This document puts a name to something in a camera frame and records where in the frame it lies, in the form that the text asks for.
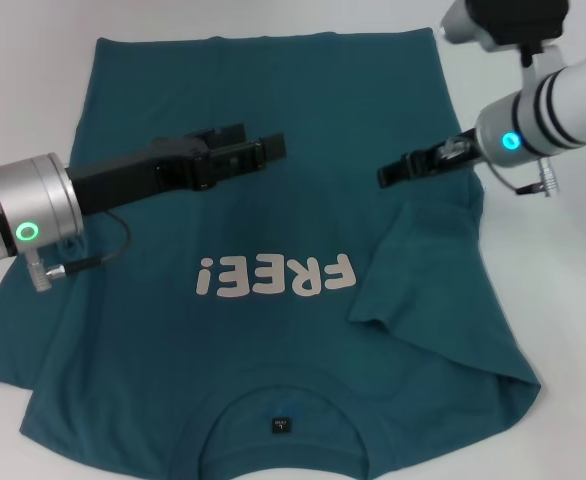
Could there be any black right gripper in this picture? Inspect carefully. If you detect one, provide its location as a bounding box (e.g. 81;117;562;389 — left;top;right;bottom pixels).
376;128;480;189

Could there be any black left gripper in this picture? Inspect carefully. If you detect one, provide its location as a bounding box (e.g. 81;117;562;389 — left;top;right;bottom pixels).
67;122;288;219

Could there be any teal blue printed t-shirt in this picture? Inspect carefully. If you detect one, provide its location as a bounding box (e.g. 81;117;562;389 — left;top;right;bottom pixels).
0;27;542;480

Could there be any right arm cable with connector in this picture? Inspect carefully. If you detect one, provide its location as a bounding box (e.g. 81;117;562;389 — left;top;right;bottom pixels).
482;155;558;199

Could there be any arm cable with connector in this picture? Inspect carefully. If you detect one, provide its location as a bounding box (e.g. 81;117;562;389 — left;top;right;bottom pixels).
25;209;133;292
482;155;558;199

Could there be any left arm cable with connector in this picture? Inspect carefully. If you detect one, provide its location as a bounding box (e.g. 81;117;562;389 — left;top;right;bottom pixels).
25;209;133;292

